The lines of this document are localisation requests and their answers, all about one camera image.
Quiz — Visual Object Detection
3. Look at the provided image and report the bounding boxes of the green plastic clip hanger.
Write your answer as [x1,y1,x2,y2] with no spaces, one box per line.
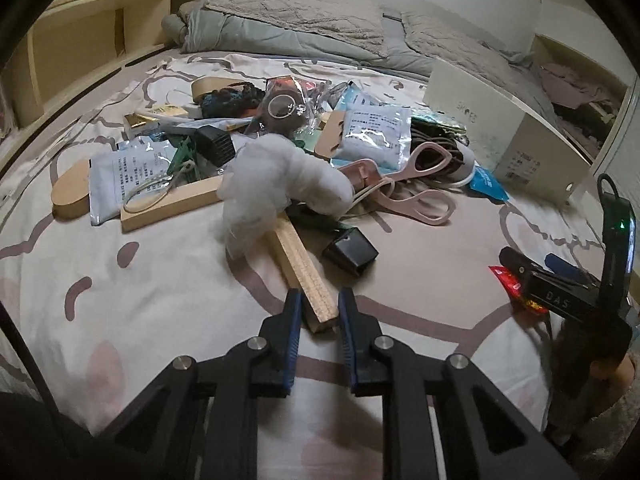
[167,137,206,181]

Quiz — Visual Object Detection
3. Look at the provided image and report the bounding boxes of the beige tape roll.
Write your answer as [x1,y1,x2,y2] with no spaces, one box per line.
[191,74,251,103]

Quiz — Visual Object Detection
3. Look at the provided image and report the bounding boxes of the white printed sachet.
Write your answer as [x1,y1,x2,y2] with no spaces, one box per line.
[332,105,413,171]
[150,116,253,137]
[90,137,173,226]

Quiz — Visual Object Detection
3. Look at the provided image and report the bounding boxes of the white louvered closet door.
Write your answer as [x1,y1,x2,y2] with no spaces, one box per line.
[592,75,640,196]

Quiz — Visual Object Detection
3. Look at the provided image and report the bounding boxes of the wooden ruler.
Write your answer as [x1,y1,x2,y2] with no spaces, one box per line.
[272,215,341,333]

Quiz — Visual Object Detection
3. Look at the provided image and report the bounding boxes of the white fluffy plush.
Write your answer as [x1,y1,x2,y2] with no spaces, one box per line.
[220,135,353,256]

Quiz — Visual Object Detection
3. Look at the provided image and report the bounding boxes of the beige elastic loop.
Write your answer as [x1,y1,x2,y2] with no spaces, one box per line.
[122,180,173,213]

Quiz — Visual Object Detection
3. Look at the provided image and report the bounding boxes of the round wooden board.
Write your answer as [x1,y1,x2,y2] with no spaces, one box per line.
[50,162,93,208]

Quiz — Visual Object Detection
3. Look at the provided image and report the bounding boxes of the pile of pink clothes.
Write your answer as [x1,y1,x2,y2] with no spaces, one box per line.
[540,62,613,106]

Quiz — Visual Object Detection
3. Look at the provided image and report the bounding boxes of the wooden wall alcove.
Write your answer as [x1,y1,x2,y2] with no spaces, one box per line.
[530,34,636,161]

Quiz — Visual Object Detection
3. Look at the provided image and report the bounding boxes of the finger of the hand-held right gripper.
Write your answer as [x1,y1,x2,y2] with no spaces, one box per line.
[545,253,592,289]
[499,246,540,307]

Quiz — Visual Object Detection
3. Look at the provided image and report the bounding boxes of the gold tin box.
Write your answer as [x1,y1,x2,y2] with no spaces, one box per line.
[124,105,201,138]

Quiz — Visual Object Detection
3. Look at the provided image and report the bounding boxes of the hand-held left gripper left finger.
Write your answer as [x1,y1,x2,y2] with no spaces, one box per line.
[100,287,305,480]

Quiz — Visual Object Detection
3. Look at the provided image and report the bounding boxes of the red foil packet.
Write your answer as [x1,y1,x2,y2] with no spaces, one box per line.
[489,265,548,313]

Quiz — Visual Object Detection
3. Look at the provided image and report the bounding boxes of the white shoe box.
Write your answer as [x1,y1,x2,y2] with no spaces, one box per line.
[422,56,593,206]

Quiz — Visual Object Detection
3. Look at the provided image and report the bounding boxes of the brown cardboard card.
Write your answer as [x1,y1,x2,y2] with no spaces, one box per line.
[314,110,351,161]

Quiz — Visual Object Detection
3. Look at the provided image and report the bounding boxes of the beige quilted pillow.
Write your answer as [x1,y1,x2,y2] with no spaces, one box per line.
[400,10,531,86]
[202,0,396,58]

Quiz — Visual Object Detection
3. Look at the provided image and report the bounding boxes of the tape roll in clear bag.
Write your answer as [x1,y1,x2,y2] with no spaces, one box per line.
[245,77,331,138]

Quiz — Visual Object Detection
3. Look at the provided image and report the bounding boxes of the blue face mask packet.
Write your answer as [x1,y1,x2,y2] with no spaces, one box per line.
[325,82,366,111]

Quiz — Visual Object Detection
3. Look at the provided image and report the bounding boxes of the white headboard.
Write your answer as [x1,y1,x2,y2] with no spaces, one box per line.
[314,0,543,56]

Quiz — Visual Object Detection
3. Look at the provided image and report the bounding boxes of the pink scissors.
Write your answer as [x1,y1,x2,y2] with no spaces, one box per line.
[330,142,458,226]

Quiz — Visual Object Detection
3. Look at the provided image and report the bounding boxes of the wooden shelf unit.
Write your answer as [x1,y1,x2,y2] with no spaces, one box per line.
[0,0,203,171]

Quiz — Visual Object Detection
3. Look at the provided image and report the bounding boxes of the pile of dark clothes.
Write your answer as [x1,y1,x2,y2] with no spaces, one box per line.
[552,102,621,136]

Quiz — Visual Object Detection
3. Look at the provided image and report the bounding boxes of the grey duvet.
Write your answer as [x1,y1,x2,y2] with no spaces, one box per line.
[162,2,566,126]

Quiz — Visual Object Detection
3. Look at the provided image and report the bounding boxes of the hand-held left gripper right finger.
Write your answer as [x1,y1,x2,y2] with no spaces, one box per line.
[337,286,581,480]

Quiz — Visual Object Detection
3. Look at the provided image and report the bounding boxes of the black lace scrunchie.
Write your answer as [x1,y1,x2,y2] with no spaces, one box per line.
[200,85,266,118]

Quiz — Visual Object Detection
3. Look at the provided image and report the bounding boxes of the light wooden block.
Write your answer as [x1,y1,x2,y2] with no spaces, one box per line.
[120,175,236,233]

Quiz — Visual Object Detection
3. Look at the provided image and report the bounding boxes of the floral pouch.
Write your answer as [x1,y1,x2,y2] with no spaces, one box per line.
[410,112,468,136]

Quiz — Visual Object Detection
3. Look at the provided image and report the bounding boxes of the blue snack packet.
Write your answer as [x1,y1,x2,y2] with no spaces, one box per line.
[469,165,511,203]

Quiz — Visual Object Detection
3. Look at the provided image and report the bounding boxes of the black small box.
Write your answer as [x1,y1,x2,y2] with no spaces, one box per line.
[322,227,378,278]

